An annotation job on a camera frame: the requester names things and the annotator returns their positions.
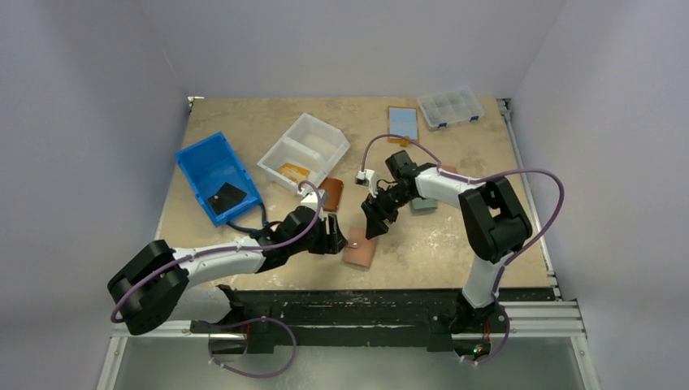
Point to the clear plastic organizer box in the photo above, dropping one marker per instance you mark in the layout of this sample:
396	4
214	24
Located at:
450	109

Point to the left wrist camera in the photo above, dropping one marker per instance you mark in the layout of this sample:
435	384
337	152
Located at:
315	201

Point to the green card holder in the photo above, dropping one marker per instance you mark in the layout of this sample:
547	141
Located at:
422	206

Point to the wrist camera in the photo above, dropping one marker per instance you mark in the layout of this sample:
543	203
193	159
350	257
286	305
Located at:
315	201
366	177

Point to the gold credit card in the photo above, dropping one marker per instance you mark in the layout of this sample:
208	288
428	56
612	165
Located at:
294	173

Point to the white double compartment bin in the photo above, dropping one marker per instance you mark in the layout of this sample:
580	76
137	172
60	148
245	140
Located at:
309	143

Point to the blue plastic bin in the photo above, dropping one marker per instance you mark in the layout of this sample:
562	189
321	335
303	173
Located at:
210	163

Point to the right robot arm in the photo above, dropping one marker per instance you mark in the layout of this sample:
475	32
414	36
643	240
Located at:
495	223

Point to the orange open card holder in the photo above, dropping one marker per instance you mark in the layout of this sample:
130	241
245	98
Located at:
402	124

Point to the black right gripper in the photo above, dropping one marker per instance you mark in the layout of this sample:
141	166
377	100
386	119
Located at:
383	203

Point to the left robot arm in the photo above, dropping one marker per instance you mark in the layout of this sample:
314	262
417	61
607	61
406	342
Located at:
150	288

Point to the black card holder in bin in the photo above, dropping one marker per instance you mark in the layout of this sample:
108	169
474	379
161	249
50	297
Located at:
227	197

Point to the blue handled wire cutters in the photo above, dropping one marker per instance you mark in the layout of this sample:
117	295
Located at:
245	226

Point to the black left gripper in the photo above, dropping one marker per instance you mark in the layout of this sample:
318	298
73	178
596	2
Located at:
328	236

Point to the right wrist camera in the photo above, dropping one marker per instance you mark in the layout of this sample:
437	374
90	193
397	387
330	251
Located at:
366	177

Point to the brown leather card holder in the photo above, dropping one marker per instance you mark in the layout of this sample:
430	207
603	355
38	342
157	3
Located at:
333	189

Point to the aluminium frame rail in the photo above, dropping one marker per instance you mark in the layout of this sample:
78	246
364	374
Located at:
542	347

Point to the black mounting base plate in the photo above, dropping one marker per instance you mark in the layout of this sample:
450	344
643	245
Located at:
397	318

